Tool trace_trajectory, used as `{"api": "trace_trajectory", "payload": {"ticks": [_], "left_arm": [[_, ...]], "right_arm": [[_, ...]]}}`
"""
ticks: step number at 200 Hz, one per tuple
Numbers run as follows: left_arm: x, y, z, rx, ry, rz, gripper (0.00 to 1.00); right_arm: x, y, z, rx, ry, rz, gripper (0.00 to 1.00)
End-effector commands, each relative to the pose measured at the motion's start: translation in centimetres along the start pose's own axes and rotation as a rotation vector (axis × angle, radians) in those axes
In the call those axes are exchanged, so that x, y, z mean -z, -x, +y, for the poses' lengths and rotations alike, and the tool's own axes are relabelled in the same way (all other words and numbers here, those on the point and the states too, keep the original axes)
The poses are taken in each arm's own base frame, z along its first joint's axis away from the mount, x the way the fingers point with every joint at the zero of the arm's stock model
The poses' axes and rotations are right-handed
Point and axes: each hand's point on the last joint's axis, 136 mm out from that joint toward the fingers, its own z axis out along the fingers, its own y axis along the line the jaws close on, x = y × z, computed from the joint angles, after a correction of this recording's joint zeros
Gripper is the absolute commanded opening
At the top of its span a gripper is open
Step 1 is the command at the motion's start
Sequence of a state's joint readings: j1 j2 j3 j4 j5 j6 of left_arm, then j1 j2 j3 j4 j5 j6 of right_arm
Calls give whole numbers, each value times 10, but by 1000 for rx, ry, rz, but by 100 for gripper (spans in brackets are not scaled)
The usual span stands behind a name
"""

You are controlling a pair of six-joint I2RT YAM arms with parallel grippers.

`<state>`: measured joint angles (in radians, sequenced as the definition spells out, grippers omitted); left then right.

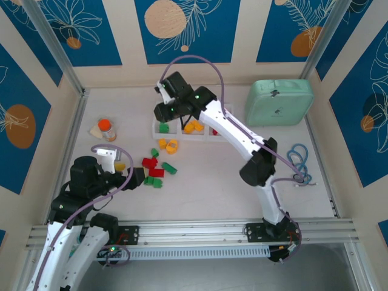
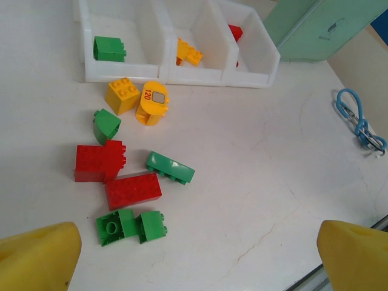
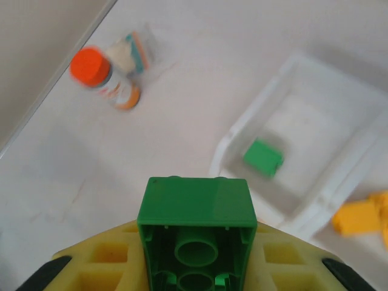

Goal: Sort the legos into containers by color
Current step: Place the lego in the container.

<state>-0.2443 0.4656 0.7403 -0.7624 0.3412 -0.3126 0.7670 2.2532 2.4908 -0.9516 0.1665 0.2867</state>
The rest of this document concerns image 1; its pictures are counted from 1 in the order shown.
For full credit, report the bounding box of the white bottle orange cap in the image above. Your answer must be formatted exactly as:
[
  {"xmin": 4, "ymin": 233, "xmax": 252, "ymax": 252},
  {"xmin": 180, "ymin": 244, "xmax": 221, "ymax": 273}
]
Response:
[{"xmin": 98, "ymin": 118, "xmax": 117, "ymax": 142}]

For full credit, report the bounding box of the clear plastic sachet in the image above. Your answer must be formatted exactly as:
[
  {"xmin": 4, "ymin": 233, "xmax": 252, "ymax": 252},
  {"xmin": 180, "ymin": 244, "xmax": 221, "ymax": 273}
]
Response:
[{"xmin": 89, "ymin": 124, "xmax": 104, "ymax": 140}]

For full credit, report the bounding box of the black mounting plate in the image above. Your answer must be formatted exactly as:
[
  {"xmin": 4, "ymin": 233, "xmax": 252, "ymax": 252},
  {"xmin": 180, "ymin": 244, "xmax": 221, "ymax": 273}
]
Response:
[
  {"xmin": 114, "ymin": 225, "xmax": 141, "ymax": 245},
  {"xmin": 244, "ymin": 222, "xmax": 300, "ymax": 244}
]

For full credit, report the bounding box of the mint green zip case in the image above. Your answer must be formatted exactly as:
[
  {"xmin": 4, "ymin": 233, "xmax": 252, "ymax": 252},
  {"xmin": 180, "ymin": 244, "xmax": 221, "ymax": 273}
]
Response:
[{"xmin": 244, "ymin": 79, "xmax": 315, "ymax": 128}]

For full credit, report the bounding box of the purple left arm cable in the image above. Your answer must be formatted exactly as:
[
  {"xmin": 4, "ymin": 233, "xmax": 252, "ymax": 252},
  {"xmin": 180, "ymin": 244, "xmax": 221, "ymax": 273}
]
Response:
[{"xmin": 30, "ymin": 144, "xmax": 134, "ymax": 291}]

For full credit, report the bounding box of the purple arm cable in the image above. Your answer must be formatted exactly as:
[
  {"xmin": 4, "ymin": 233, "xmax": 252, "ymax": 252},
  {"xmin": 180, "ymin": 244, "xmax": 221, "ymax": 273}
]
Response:
[
  {"xmin": 159, "ymin": 55, "xmax": 305, "ymax": 264},
  {"xmin": 30, "ymin": 144, "xmax": 134, "ymax": 291}
]

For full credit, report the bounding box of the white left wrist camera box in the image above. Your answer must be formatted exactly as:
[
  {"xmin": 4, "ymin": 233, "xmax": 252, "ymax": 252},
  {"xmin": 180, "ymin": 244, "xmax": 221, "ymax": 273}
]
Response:
[{"xmin": 96, "ymin": 147, "xmax": 121, "ymax": 175}]

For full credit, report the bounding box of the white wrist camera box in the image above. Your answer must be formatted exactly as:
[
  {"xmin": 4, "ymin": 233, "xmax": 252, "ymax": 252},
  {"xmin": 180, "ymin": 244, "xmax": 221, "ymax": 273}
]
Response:
[
  {"xmin": 96, "ymin": 147, "xmax": 121, "ymax": 175},
  {"xmin": 155, "ymin": 79, "xmax": 174, "ymax": 104}
]

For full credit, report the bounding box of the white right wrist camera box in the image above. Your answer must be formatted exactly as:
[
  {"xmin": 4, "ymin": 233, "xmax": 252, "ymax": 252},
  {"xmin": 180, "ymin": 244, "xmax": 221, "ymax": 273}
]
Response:
[{"xmin": 155, "ymin": 79, "xmax": 174, "ymax": 104}]

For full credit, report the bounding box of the aluminium side rail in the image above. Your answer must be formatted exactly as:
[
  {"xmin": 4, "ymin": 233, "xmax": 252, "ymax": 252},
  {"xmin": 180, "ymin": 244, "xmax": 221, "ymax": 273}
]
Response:
[
  {"xmin": 304, "ymin": 114, "xmax": 343, "ymax": 219},
  {"xmin": 44, "ymin": 89, "xmax": 89, "ymax": 226}
]

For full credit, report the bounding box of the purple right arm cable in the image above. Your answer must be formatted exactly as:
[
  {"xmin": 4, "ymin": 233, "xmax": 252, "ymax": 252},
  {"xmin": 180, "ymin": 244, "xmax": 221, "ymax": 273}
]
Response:
[{"xmin": 159, "ymin": 55, "xmax": 305, "ymax": 264}]

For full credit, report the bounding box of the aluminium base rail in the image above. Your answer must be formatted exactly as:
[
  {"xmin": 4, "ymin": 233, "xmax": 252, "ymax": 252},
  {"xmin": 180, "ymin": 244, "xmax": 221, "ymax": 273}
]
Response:
[{"xmin": 25, "ymin": 217, "xmax": 362, "ymax": 253}]

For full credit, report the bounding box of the purple cable loop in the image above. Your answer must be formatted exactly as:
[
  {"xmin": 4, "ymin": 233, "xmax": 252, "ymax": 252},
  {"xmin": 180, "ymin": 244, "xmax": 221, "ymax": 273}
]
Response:
[{"xmin": 98, "ymin": 244, "xmax": 132, "ymax": 268}]

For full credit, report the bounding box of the grey slotted cable duct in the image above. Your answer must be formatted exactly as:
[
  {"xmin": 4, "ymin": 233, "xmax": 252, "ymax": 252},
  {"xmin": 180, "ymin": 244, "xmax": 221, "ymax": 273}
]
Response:
[{"xmin": 96, "ymin": 244, "xmax": 271, "ymax": 259}]

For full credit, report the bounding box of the aluminium frame post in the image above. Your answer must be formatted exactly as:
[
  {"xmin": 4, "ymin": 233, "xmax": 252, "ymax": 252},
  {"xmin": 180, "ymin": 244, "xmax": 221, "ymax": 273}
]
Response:
[
  {"xmin": 298, "ymin": 0, "xmax": 350, "ymax": 82},
  {"xmin": 21, "ymin": 0, "xmax": 89, "ymax": 98}
]

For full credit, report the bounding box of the blue coiled cable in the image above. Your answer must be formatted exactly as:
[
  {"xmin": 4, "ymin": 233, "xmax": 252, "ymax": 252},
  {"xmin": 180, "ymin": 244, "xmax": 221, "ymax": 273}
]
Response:
[{"xmin": 286, "ymin": 143, "xmax": 313, "ymax": 186}]

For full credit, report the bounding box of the thin grey cable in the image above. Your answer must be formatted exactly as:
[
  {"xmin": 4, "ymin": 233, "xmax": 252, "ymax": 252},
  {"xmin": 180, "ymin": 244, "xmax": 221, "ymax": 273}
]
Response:
[{"xmin": 292, "ymin": 178, "xmax": 319, "ymax": 188}]

